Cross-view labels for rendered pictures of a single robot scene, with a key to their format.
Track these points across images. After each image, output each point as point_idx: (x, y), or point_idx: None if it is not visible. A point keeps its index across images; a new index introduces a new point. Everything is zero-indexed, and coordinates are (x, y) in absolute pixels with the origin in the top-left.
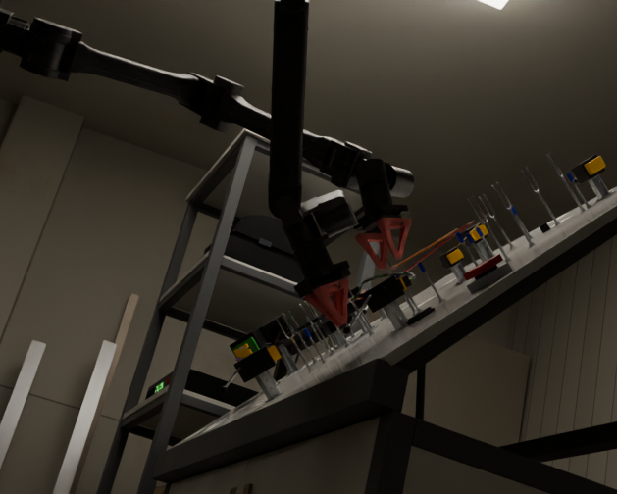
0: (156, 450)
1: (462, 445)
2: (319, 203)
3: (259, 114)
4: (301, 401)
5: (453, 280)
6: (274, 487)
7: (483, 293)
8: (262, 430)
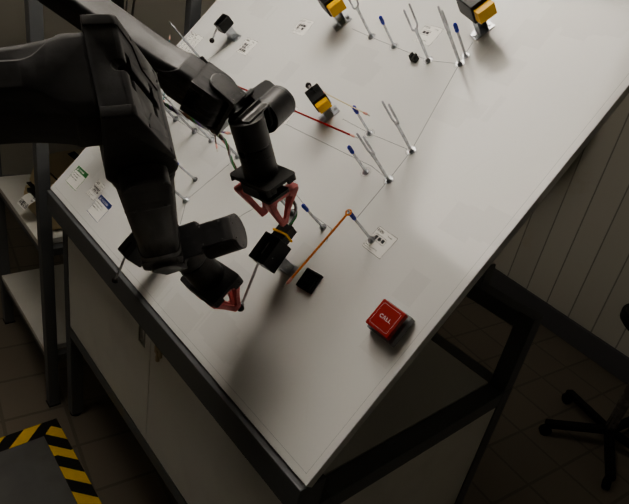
0: (41, 178)
1: (362, 483)
2: (203, 246)
3: (73, 4)
4: (211, 395)
5: (305, 41)
6: (187, 389)
7: (391, 382)
8: (169, 356)
